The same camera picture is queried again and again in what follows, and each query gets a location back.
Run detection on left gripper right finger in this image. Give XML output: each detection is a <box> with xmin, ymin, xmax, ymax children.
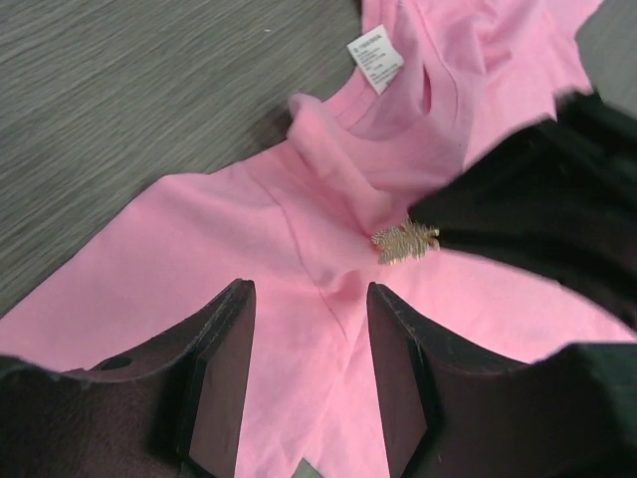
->
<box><xmin>367</xmin><ymin>284</ymin><xmax>636</xmax><ymax>477</ymax></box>

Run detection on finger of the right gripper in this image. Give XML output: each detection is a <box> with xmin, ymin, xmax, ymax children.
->
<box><xmin>408</xmin><ymin>93</ymin><xmax>636</xmax><ymax>327</ymax></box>

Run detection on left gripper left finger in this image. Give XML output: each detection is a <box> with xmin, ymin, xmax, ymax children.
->
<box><xmin>1</xmin><ymin>280</ymin><xmax>256</xmax><ymax>477</ymax></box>

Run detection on cream flower brooch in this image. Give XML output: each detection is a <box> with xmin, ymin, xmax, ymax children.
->
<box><xmin>371</xmin><ymin>219</ymin><xmax>440</xmax><ymax>265</ymax></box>

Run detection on pink t-shirt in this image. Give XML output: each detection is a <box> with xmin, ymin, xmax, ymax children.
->
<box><xmin>1</xmin><ymin>1</ymin><xmax>636</xmax><ymax>477</ymax></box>

